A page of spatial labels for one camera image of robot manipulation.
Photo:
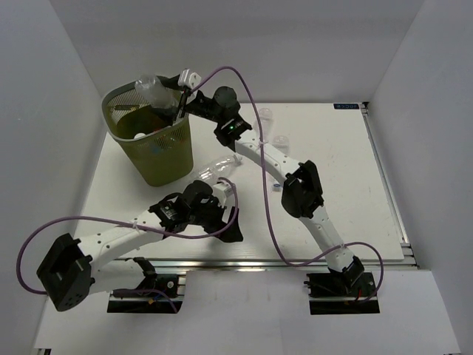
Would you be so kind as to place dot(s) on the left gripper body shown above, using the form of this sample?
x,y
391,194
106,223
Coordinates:
x,y
210,217

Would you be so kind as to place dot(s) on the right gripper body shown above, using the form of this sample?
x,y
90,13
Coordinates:
x,y
202,106

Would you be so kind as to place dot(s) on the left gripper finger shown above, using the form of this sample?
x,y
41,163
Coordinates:
x,y
229,193
232,234

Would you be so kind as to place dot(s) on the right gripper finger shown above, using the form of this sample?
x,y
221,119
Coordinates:
x,y
171,83
181,105

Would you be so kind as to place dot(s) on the clear crushed bottle front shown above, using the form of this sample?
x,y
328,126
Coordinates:
x,y
162,100

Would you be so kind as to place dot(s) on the red cap clear bottle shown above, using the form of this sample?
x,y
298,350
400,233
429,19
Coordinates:
x,y
168,140

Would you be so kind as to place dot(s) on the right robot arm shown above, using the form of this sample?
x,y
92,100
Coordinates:
x,y
302,193

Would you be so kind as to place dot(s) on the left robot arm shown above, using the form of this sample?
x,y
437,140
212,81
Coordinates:
x,y
74,268

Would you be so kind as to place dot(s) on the olive green mesh bin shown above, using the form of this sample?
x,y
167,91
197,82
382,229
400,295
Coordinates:
x,y
142,118

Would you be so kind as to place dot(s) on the white cap inside bin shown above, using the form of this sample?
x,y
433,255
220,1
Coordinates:
x,y
139,135

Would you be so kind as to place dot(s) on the crushed clear bottle white cap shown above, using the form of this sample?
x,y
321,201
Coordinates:
x,y
221,167

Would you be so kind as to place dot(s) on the clear bottle blue cap back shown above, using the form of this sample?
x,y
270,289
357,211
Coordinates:
x,y
265,120

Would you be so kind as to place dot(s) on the clear bottle blue cap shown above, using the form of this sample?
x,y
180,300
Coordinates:
x,y
265,120
282,143

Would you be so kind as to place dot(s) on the clear bottle blue cap middle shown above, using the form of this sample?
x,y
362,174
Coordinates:
x,y
282,143

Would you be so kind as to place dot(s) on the blue label sticker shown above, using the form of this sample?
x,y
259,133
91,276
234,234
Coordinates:
x,y
346,106

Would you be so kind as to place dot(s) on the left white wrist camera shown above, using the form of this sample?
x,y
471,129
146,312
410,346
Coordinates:
x,y
217,192

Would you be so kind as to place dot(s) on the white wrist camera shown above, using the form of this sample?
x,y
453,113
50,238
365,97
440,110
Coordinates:
x,y
189,79
217,192

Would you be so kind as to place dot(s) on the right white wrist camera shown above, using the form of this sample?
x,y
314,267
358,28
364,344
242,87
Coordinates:
x,y
189,79

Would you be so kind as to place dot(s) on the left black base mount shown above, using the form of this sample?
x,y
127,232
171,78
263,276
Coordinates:
x,y
156,293

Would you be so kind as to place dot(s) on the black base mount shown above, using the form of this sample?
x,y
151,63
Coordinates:
x,y
156,293
328,296

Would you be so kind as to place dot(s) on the aluminium front rail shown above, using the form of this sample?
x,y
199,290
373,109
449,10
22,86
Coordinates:
x,y
240,263

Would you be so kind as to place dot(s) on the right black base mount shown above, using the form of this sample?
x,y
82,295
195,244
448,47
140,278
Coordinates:
x,y
328,296

